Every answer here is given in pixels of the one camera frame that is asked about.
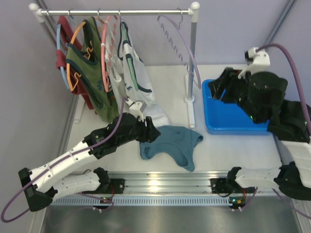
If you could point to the red tank top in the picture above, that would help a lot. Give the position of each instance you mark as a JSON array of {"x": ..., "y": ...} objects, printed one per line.
[{"x": 66, "y": 36}]

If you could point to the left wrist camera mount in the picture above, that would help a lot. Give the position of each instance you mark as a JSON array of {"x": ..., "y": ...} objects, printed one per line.
[{"x": 136, "y": 108}]

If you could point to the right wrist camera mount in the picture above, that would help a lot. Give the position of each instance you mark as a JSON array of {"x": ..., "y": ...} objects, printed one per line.
[{"x": 257, "y": 61}]

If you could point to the teal tank top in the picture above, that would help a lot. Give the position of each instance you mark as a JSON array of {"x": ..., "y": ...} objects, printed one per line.
[{"x": 176, "y": 141}]

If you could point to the white shirt on pink hanger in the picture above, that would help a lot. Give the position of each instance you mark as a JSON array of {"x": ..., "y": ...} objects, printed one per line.
[{"x": 113, "y": 64}]

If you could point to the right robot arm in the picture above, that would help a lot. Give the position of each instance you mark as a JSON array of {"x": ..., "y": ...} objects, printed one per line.
[{"x": 261, "y": 96}]

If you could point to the blue plastic bin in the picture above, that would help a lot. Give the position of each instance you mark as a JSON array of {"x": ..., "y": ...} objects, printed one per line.
[{"x": 228, "y": 119}]

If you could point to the light blue hanger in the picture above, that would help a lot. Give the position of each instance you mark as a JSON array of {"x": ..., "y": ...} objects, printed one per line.
[{"x": 58, "y": 46}]

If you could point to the slotted cable duct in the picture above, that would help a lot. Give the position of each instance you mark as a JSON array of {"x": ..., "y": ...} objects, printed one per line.
[{"x": 78, "y": 200}]

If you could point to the lavender plastic hanger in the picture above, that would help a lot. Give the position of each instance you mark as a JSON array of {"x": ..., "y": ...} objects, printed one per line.
[{"x": 191, "y": 66}]

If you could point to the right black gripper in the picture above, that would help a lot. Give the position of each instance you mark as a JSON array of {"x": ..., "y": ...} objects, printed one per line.
[{"x": 226, "y": 80}]

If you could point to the mint green hanger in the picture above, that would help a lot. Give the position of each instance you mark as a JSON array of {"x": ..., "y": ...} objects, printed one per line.
[{"x": 128, "y": 56}]

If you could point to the green tank top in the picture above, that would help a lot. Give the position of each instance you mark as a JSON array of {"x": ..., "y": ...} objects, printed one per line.
[{"x": 86, "y": 66}]

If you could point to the white navy-trimmed tank top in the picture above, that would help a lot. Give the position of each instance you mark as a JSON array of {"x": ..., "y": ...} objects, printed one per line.
[{"x": 145, "y": 90}]

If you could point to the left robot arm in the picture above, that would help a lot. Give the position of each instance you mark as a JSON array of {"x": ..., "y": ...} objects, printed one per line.
[{"x": 54, "y": 180}]

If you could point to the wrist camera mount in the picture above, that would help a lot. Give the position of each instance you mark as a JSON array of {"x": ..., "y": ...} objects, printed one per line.
[
  {"x": 257, "y": 61},
  {"x": 136, "y": 108}
]

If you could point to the white clothes rack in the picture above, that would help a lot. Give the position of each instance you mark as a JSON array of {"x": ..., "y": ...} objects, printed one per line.
[{"x": 41, "y": 15}]

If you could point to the pink hanger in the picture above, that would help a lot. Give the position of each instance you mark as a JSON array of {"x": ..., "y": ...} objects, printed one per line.
[{"x": 105, "y": 79}]

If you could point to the aluminium mounting rail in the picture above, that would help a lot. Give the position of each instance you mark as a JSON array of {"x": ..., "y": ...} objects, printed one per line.
[{"x": 168, "y": 183}]

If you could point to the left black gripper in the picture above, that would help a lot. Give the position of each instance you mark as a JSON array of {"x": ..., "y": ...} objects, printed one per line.
[{"x": 147, "y": 130}]

